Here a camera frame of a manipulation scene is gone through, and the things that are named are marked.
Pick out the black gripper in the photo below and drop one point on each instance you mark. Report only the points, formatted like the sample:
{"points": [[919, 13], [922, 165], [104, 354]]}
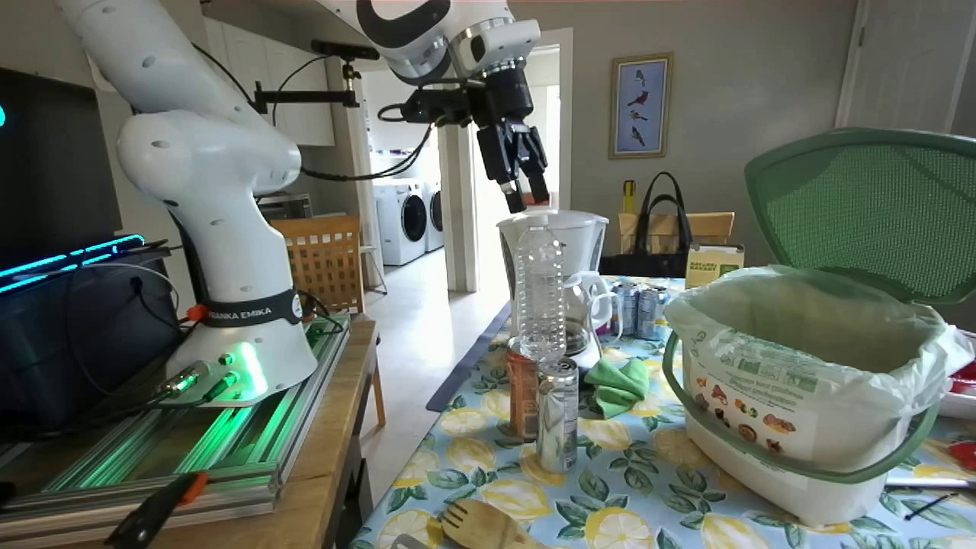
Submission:
{"points": [[503, 109]]}

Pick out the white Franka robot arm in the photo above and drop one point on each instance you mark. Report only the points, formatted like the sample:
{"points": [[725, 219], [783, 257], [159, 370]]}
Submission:
{"points": [[218, 201]]}

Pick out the brown spice bottle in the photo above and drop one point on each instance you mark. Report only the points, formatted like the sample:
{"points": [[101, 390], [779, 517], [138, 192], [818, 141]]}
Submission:
{"points": [[522, 397]]}

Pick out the white washing machine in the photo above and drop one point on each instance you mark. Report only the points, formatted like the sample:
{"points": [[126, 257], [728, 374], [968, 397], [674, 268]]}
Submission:
{"points": [[437, 219], [400, 223]]}

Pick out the framed bird picture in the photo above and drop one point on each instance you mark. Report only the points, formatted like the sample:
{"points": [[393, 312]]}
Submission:
{"points": [[641, 104]]}

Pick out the black tan tote bag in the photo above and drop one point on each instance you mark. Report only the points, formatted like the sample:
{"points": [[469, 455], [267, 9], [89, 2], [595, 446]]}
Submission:
{"points": [[652, 240]]}

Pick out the blue white drink can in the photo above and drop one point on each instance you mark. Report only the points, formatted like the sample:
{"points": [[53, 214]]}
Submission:
{"points": [[625, 308], [646, 308]]}

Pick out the brown cardboard box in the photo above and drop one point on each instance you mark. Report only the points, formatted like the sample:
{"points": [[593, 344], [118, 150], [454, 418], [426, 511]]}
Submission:
{"points": [[713, 226]]}

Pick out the brown paper bag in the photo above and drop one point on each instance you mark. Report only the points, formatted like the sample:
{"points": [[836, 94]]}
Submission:
{"points": [[715, 265]]}

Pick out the green cloth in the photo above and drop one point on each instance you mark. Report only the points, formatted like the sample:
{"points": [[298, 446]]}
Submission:
{"points": [[618, 385]]}

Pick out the yellow floral tablecloth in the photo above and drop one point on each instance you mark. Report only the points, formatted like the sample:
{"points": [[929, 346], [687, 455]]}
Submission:
{"points": [[652, 488]]}

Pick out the green bin lid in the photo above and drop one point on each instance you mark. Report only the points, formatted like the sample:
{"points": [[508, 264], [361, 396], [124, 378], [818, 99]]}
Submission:
{"points": [[874, 208]]}

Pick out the wooden salad fork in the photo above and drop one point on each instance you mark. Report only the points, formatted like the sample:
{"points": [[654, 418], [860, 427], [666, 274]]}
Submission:
{"points": [[484, 525]]}

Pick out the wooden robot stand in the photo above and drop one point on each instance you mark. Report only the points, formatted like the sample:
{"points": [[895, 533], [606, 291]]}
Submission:
{"points": [[325, 478]]}

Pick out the metal spoon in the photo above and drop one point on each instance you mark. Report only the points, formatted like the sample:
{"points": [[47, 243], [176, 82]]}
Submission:
{"points": [[413, 541]]}

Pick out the white panel door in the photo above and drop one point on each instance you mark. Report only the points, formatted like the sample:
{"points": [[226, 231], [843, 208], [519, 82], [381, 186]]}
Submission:
{"points": [[903, 63]]}

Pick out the black monitor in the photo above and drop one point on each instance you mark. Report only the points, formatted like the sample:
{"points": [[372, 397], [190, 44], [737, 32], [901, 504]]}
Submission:
{"points": [[49, 164]]}

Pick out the black computer case blue light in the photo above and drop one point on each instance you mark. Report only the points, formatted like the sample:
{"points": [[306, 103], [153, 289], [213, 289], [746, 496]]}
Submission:
{"points": [[71, 346]]}

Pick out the orange black clamp tool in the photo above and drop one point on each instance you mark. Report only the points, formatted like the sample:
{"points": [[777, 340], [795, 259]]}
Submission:
{"points": [[153, 513]]}

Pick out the small red object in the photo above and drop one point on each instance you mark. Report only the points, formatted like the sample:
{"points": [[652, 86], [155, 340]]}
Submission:
{"points": [[965, 460]]}

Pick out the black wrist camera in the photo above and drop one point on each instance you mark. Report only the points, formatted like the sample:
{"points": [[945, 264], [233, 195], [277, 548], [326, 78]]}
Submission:
{"points": [[432, 104]]}

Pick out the black stereo camera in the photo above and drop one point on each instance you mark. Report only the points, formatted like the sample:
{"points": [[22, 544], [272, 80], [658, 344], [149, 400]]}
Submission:
{"points": [[341, 50]]}

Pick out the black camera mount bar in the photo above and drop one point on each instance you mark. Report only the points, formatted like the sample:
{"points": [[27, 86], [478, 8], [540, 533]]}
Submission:
{"points": [[299, 99]]}

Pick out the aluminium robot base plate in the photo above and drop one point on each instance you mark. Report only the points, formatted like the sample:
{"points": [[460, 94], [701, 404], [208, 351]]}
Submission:
{"points": [[233, 446]]}

